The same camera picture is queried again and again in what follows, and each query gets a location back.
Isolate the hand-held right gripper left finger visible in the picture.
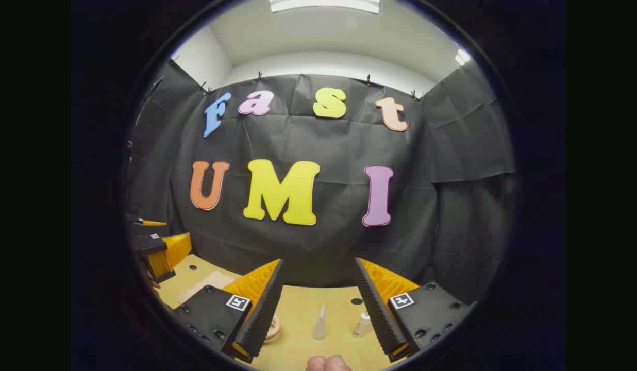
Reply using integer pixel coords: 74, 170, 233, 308
174, 258, 286, 364

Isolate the white pump bottle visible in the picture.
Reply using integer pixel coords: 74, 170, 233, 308
353, 311, 372, 339

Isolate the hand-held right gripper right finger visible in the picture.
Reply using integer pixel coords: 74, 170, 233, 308
355, 257, 477, 363

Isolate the pale pink suitcase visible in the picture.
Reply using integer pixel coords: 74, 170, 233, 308
177, 272, 237, 306

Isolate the white squeeze tube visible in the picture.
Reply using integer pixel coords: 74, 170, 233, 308
313, 304, 327, 341

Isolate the cream round jar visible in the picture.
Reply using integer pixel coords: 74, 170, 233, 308
264, 315, 282, 344

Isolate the long ceiling light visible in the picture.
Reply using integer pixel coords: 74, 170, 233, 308
269, 0, 381, 15

